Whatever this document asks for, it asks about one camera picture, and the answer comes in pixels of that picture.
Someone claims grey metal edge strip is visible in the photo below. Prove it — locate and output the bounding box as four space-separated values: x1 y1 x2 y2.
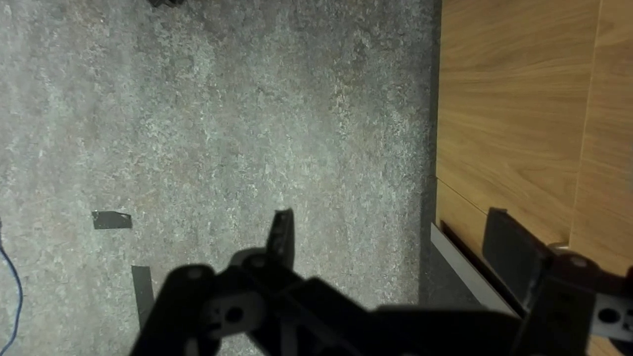
429 222 518 315

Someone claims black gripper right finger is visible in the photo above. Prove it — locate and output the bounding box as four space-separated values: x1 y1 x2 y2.
480 207 633 356

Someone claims blue cable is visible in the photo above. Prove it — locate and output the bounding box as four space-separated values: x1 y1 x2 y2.
0 220 25 356

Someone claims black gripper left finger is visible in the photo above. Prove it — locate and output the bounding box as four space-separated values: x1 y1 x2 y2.
126 209 423 356

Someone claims grey tape piece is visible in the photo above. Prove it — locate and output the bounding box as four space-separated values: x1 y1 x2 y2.
91 211 134 232
130 264 158 331

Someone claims wooden cabinet panel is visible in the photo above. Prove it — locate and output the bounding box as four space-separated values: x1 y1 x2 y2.
567 0 633 356

